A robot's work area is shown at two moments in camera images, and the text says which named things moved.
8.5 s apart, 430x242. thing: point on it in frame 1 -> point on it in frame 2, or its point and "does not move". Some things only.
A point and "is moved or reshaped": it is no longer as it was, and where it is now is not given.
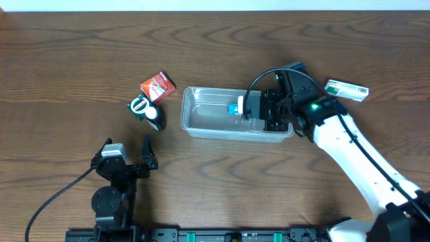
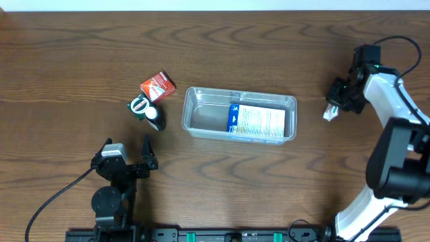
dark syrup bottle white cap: (155, 115) does not move
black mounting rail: (295, 234) does not move
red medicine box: (158, 86) does not move
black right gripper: (273, 125) -> (332, 96)
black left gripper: (148, 164) does not move
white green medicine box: (346, 90) is moved or reshaped
